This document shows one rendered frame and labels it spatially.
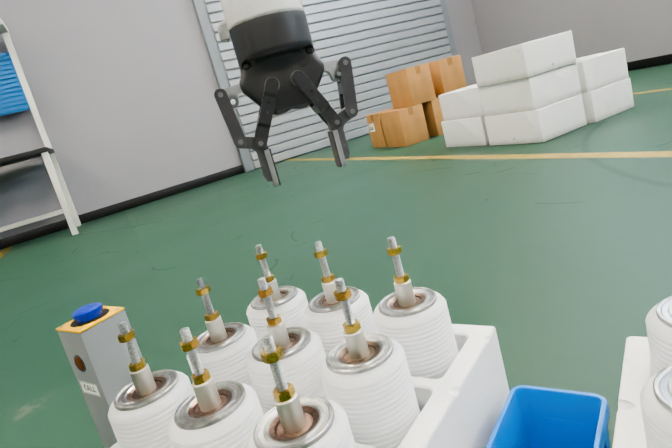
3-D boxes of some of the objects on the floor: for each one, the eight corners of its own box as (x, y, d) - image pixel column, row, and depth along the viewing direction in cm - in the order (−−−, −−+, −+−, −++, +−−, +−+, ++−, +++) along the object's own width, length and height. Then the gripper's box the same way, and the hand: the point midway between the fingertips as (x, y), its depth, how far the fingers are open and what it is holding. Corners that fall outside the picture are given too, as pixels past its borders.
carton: (399, 139, 468) (392, 107, 462) (413, 138, 446) (406, 105, 440) (372, 147, 457) (364, 115, 451) (386, 147, 435) (377, 113, 429)
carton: (430, 138, 411) (421, 103, 406) (406, 146, 403) (397, 110, 397) (410, 140, 439) (402, 106, 433) (387, 147, 430) (379, 113, 424)
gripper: (183, 25, 43) (237, 202, 46) (347, -13, 45) (389, 157, 48) (190, 40, 50) (237, 191, 53) (331, 6, 52) (368, 153, 55)
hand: (306, 163), depth 50 cm, fingers open, 6 cm apart
